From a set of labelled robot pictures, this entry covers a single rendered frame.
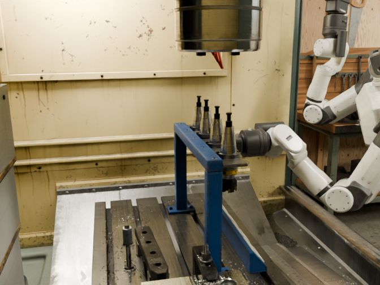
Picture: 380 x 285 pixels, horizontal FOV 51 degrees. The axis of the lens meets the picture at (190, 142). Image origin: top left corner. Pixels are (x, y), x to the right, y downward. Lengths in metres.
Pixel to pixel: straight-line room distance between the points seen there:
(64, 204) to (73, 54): 0.64
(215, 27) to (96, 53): 1.10
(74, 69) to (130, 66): 0.23
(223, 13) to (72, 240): 1.22
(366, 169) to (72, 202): 1.19
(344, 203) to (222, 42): 0.72
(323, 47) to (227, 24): 0.98
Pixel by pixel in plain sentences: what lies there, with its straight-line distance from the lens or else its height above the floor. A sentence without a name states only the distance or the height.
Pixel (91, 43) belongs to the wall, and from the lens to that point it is 1.73.
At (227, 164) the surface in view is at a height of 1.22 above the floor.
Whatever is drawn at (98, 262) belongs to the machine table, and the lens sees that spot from 1.21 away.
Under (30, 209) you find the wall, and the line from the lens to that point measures 1.91.
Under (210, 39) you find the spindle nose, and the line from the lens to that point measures 0.68.
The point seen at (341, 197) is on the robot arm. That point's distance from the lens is 1.25.
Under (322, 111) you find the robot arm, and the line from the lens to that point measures 1.68.
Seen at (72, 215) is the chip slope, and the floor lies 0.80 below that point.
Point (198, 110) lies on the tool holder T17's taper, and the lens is 1.33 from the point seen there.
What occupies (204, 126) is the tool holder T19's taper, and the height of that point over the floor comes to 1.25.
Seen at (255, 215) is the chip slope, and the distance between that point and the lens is 1.81.
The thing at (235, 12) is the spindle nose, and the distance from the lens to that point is 0.69.
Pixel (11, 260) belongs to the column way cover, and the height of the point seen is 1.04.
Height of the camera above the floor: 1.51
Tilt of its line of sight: 14 degrees down
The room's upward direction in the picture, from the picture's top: 1 degrees counter-clockwise
